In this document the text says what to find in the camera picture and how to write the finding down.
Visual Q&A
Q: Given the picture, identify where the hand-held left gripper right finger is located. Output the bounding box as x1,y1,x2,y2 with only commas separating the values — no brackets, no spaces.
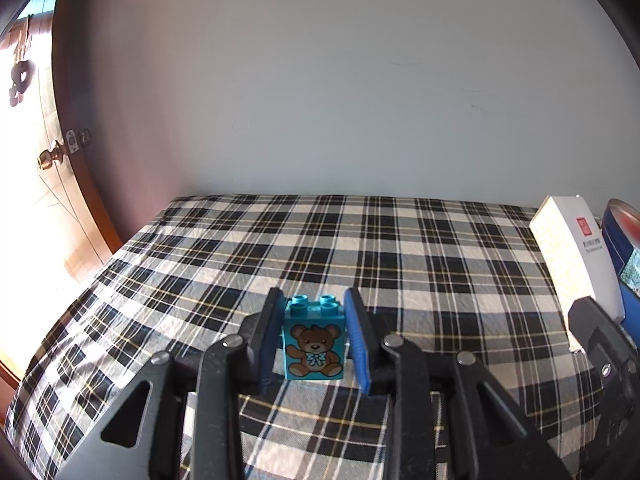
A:
344,286,573,480

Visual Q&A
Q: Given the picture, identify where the wooden door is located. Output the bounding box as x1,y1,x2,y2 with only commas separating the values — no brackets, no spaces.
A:
0,0,126,386

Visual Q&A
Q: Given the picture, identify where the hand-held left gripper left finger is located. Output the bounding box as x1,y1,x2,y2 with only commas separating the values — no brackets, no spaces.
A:
55,286,284,480

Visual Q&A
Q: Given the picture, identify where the silver glitter object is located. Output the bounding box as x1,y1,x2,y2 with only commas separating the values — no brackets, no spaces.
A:
617,247,640,293

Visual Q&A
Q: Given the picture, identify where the metal door latch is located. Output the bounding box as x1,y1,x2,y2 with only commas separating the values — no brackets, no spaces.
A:
66,129,92,153

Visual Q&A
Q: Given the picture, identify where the dark hanging door ornament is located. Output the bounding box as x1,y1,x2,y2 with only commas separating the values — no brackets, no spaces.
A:
7,15,37,108

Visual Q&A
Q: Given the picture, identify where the blue teddy bear toy brick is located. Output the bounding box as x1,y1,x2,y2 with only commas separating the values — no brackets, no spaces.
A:
282,293,347,381

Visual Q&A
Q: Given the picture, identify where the dark plaid bedsheet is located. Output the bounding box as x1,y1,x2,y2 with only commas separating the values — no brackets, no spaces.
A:
5,192,640,480

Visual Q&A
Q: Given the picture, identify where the white box with cream side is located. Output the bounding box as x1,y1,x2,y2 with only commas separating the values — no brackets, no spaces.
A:
529,194,627,353

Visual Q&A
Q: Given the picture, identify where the round metal tin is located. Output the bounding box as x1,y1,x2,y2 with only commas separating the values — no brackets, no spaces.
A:
601,199,640,351

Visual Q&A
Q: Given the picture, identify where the brass door knob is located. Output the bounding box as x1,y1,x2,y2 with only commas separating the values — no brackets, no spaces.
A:
36,141,68,171

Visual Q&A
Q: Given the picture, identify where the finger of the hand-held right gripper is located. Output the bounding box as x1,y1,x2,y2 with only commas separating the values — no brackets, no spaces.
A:
566,296,640,480

